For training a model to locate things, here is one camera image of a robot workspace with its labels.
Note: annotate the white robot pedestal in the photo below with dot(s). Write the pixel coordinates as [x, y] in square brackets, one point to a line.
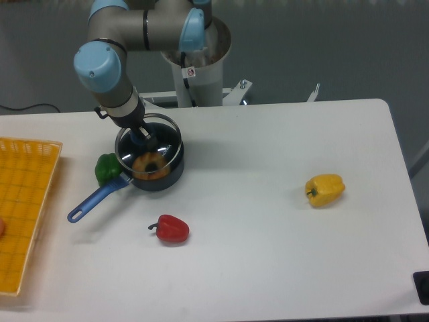
[198, 76]

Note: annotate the glass pot lid blue knob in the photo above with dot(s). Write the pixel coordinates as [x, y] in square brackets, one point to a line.
[128, 143]

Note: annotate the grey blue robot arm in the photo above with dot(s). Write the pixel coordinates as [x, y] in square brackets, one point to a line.
[117, 27]

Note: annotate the orange glazed donut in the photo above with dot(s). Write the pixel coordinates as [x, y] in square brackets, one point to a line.
[150, 166]

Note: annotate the white metal base frame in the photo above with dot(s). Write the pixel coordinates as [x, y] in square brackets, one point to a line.
[168, 99]

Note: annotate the green bell pepper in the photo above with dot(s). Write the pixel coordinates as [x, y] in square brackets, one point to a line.
[107, 168]

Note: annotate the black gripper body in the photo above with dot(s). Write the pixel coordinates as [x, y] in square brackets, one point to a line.
[131, 115]

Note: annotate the yellow bell pepper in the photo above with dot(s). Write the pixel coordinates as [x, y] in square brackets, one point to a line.
[324, 189]

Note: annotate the dark pot blue handle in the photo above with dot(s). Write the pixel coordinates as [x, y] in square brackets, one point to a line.
[121, 182]

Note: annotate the red bell pepper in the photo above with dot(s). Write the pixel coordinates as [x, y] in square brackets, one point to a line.
[170, 229]

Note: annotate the yellow woven basket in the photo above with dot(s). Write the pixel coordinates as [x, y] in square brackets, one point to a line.
[27, 170]

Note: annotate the black corner device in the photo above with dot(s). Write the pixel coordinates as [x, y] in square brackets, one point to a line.
[421, 281]

